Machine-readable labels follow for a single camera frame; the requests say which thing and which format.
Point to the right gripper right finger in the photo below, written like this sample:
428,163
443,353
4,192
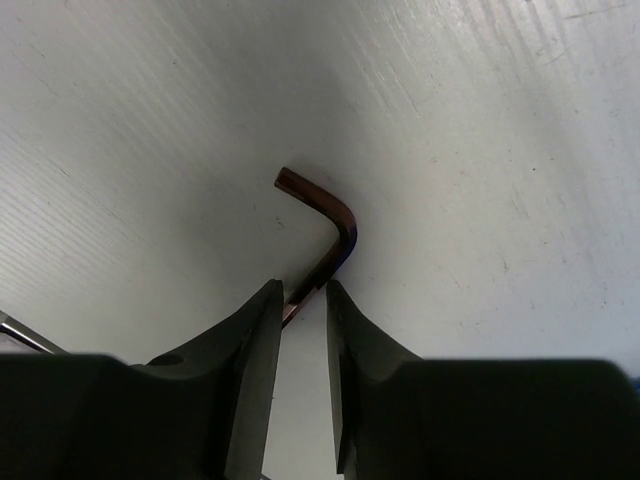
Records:
399,416

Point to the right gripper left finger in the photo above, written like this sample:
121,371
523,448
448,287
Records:
199,411

